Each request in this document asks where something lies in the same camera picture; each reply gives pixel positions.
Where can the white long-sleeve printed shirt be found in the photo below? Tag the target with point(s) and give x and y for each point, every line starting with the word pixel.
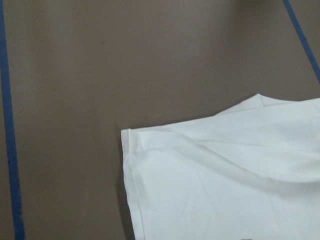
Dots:
pixel 250 172

